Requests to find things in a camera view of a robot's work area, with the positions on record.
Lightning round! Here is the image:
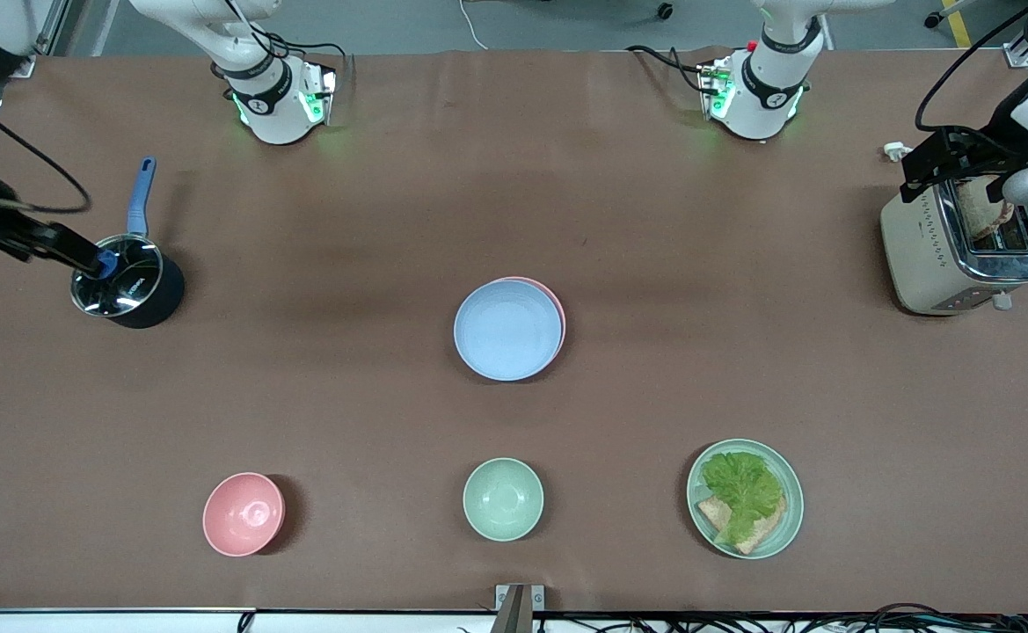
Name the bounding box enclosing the pink plate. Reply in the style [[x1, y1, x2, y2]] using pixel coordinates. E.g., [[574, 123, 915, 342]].
[[498, 276, 567, 368]]

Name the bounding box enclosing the blue plate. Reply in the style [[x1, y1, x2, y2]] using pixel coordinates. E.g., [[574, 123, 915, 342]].
[[453, 280, 564, 382]]

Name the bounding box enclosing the toast slice in toaster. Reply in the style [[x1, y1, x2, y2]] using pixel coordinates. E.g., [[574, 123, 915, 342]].
[[955, 176, 1017, 241]]

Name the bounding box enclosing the glass lid with blue knob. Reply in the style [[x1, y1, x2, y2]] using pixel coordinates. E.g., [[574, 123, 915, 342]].
[[70, 234, 165, 318]]

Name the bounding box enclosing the beige chrome toaster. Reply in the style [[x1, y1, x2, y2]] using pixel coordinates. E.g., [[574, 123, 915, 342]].
[[879, 172, 1028, 317]]

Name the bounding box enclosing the pink bowl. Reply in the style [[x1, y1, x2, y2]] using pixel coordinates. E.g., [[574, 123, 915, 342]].
[[202, 471, 288, 558]]

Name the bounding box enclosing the green plate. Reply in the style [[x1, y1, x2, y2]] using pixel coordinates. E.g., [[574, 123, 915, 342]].
[[686, 438, 806, 561]]

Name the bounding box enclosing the green lettuce leaf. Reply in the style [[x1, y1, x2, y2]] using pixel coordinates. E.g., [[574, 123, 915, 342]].
[[700, 450, 786, 547]]

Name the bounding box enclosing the bread slice under lettuce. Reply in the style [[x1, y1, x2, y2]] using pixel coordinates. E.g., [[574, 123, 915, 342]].
[[696, 494, 786, 557]]

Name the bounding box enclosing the green bowl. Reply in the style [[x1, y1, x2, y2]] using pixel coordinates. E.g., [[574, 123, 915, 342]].
[[463, 457, 545, 542]]

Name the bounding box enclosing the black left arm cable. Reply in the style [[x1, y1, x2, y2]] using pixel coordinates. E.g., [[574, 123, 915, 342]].
[[915, 0, 1028, 135]]

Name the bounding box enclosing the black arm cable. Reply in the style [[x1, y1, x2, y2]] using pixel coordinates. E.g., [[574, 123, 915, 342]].
[[915, 0, 1028, 135], [0, 82, 93, 215]]

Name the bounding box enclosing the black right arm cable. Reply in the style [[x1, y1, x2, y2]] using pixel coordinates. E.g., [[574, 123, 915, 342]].
[[0, 82, 93, 215]]

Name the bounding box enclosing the dark saucepan with blue handle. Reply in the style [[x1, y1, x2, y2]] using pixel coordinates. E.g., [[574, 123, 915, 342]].
[[69, 156, 187, 331]]

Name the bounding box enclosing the black base cable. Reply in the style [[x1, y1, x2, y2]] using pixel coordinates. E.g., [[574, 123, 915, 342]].
[[626, 44, 727, 99]]

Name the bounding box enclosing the white floor cable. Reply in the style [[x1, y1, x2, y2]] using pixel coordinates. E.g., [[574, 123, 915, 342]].
[[459, 0, 490, 51]]

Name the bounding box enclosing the aluminium profile bracket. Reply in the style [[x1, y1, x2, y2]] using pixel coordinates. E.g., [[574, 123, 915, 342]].
[[493, 584, 546, 633]]

